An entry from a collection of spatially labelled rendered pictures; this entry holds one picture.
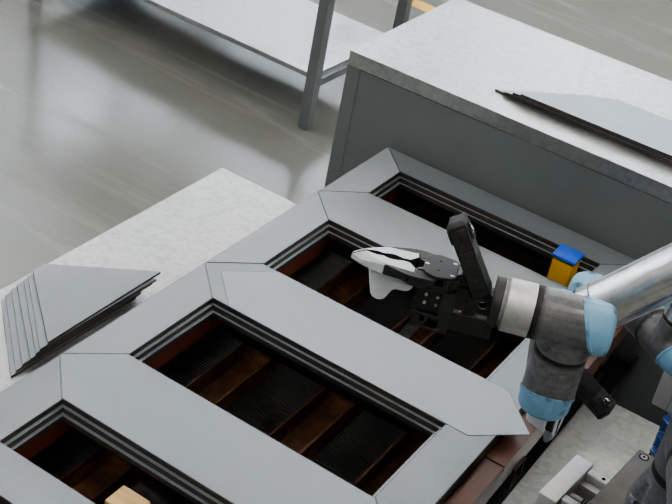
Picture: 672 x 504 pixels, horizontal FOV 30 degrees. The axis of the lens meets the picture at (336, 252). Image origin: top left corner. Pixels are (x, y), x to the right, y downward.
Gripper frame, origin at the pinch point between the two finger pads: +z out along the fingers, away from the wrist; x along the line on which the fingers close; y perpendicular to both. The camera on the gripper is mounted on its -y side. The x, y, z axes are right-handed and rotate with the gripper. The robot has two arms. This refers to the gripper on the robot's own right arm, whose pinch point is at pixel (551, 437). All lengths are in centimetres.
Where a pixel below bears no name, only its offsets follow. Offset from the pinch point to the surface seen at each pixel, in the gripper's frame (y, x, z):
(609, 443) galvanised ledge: -5.3, -31.7, 19.3
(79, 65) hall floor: 279, -182, 87
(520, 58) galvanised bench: 68, -118, -18
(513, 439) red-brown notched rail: 6.8, -0.1, 4.7
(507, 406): 11.2, -5.0, 2.1
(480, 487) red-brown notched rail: 5.6, 16.5, 4.8
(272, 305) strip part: 64, 2, 2
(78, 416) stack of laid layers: 70, 53, 3
